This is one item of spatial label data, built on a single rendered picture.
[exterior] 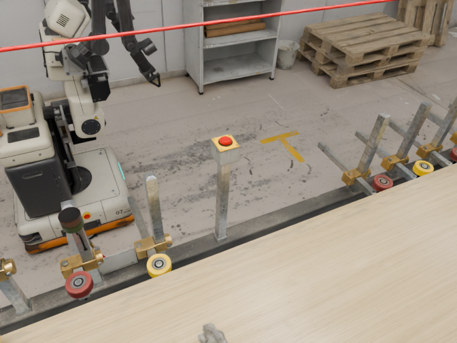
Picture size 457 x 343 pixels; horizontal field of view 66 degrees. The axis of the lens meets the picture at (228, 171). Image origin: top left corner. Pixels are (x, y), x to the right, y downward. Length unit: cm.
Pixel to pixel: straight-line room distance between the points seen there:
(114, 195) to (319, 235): 140
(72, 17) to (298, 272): 147
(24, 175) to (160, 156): 122
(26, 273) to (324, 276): 181
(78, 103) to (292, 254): 137
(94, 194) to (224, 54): 245
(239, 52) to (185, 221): 240
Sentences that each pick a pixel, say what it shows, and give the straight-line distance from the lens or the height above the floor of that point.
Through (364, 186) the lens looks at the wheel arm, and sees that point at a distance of 174.
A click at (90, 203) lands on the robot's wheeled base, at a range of 233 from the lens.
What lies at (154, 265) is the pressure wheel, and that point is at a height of 90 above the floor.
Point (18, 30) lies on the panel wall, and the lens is 368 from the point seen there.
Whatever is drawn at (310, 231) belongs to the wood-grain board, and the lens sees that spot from 136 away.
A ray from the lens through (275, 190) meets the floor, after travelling 275.
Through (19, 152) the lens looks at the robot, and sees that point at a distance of 201.
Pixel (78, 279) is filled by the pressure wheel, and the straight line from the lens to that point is 126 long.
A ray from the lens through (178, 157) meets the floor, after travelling 297.
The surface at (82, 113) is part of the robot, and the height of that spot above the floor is 82.
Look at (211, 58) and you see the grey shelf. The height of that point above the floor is 15.
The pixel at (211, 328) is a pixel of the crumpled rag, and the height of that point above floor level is 92.
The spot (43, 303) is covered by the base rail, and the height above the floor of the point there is 70.
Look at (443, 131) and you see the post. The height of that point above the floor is 93.
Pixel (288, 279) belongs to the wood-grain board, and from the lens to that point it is 123.
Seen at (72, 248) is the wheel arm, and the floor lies 86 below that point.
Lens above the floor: 194
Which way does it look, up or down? 43 degrees down
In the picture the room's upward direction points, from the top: 4 degrees clockwise
